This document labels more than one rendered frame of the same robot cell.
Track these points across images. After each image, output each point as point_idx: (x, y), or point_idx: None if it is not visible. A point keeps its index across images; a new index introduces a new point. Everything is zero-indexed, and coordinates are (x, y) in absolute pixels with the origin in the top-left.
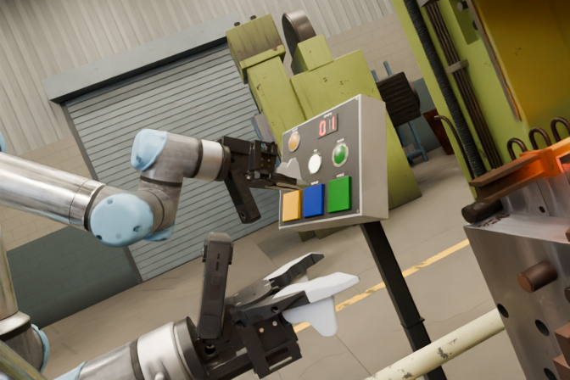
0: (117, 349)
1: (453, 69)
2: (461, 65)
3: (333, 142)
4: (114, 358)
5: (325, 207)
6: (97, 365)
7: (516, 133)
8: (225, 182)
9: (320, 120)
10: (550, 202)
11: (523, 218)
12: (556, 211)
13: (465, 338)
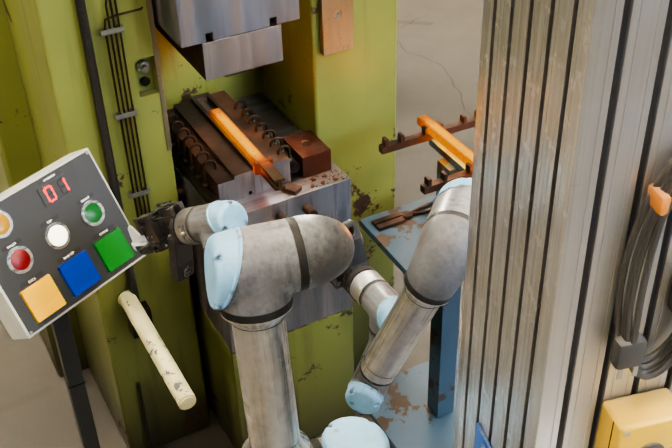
0: (379, 286)
1: (126, 116)
2: (137, 113)
3: (76, 204)
4: (386, 285)
5: (99, 271)
6: (390, 291)
7: (163, 159)
8: (177, 247)
9: (38, 185)
10: (257, 186)
11: (243, 201)
12: (260, 190)
13: (157, 332)
